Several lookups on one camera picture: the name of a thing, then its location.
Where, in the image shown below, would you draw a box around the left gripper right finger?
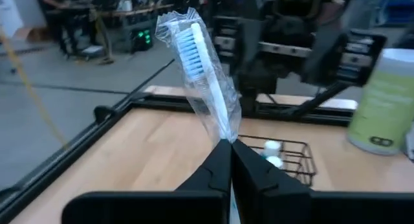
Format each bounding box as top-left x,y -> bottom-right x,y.
232,139 -> 414,224

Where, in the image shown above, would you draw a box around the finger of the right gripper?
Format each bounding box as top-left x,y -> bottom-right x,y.
237,52 -> 279,89
302,32 -> 350,84

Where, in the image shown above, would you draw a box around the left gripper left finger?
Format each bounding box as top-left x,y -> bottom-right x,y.
61,139 -> 233,224

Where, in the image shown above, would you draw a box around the small bottle white cap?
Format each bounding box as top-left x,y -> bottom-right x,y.
262,139 -> 283,155
265,155 -> 285,169

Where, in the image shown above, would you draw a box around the blue white toothbrush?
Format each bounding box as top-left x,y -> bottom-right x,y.
154,6 -> 243,146

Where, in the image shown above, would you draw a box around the blue plastic crate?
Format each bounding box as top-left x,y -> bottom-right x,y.
381,0 -> 414,24

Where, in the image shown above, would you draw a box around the black device green lights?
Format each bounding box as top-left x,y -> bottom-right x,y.
131,28 -> 153,52

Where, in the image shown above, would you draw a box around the wooden workbench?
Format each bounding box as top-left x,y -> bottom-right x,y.
43,0 -> 177,27

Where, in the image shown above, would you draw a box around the person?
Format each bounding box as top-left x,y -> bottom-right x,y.
38,0 -> 83,58

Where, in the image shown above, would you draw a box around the white panel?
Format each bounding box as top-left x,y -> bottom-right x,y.
0,0 -> 24,37

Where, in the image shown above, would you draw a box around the black wire basket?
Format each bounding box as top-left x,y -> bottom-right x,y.
237,134 -> 318,188

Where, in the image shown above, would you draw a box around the black aluminium table frame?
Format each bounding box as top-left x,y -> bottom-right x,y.
0,57 -> 358,224

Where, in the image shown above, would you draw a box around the black frame clamp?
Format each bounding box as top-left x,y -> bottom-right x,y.
93,104 -> 116,125

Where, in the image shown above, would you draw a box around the long yellow cable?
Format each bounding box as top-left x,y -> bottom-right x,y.
0,28 -> 71,151

